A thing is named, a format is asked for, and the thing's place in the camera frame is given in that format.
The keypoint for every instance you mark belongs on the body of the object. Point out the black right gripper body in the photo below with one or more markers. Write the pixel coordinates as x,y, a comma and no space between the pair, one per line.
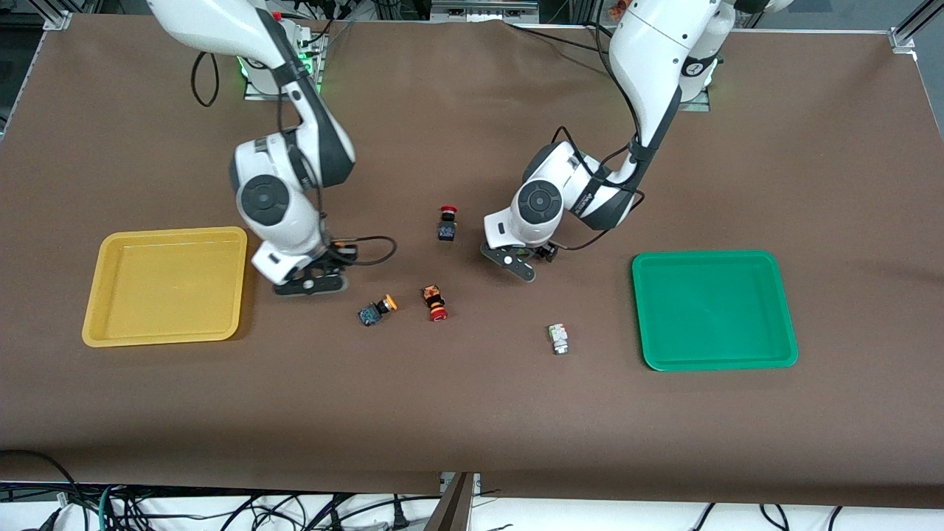
332,258

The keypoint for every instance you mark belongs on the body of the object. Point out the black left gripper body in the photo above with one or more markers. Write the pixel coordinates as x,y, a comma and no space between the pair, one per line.
544,252

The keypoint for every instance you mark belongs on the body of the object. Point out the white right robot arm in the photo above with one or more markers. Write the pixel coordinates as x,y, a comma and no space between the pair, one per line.
265,199

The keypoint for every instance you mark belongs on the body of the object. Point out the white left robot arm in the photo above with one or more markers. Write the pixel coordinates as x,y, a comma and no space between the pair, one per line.
649,51

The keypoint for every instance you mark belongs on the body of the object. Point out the red push button black base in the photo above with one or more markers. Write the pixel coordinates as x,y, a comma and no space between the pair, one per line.
447,227

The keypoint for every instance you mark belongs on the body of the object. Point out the red push button orange base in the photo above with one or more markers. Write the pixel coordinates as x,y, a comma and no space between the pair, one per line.
435,302

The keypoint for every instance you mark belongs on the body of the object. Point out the yellow plastic tray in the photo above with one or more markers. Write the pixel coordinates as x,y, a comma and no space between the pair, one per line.
166,287

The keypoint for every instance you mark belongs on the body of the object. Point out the brown table cover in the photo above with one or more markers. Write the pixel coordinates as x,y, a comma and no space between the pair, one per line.
472,413

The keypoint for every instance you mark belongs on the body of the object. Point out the green plastic tray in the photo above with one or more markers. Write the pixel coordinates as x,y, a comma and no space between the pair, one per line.
712,310

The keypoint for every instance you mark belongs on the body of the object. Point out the grey metal device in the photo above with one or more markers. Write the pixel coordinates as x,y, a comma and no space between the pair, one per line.
479,11

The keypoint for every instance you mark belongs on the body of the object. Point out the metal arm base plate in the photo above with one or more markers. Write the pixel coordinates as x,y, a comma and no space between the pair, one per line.
700,105
258,94

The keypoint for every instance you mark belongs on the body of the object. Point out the aluminium corner bracket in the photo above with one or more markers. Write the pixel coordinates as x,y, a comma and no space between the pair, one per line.
901,38
57,20

